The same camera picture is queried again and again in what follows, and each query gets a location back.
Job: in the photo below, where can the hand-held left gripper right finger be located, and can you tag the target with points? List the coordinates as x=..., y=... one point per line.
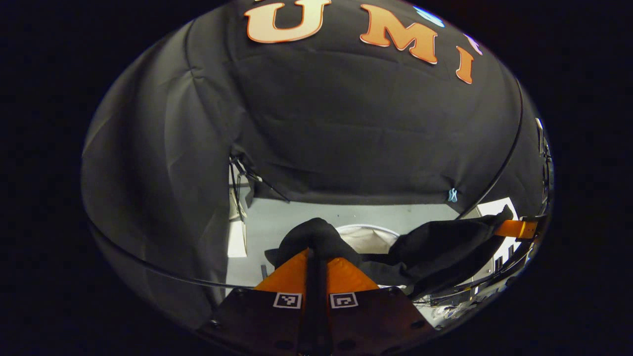
x=322, y=321

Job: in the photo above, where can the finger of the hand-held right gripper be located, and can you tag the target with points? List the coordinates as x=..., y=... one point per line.
x=514, y=229

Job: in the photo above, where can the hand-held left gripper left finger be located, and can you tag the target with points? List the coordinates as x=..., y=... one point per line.
x=309, y=321

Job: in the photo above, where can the black knit sweater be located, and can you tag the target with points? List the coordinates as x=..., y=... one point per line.
x=445, y=242

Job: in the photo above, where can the white laundry hamper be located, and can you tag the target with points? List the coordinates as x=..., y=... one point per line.
x=368, y=240

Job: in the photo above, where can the light blue clip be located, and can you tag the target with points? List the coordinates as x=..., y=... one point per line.
x=452, y=195

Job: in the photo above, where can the white upright panel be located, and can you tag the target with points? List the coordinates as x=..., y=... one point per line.
x=237, y=242

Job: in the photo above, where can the black backdrop cloth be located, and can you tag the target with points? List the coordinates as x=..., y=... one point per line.
x=346, y=123

